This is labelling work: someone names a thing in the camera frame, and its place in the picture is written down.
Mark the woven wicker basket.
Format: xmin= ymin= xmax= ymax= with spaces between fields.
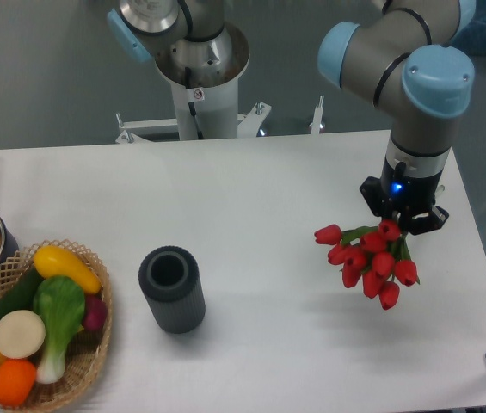
xmin=0 ymin=239 xmax=113 ymax=412

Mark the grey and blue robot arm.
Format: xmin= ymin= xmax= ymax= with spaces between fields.
xmin=107 ymin=1 xmax=476 ymax=235

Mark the green bok choy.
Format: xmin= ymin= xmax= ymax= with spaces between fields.
xmin=33 ymin=275 xmax=85 ymax=385

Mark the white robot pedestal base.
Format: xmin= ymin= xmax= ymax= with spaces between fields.
xmin=116 ymin=22 xmax=272 ymax=144

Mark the purple radish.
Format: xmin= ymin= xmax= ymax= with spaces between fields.
xmin=82 ymin=295 xmax=108 ymax=331

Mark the red tulip bouquet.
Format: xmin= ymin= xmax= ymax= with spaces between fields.
xmin=314 ymin=213 xmax=421 ymax=311

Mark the green cucumber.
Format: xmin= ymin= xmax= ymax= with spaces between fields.
xmin=0 ymin=267 xmax=44 ymax=321

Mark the yellow squash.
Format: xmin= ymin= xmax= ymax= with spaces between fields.
xmin=33 ymin=245 xmax=102 ymax=294

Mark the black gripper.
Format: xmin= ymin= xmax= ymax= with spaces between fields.
xmin=360 ymin=159 xmax=449 ymax=236

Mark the orange fruit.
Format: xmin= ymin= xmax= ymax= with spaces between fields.
xmin=0 ymin=359 xmax=36 ymax=408

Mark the dark grey ribbed vase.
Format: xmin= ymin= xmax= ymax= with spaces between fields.
xmin=138 ymin=246 xmax=206 ymax=334

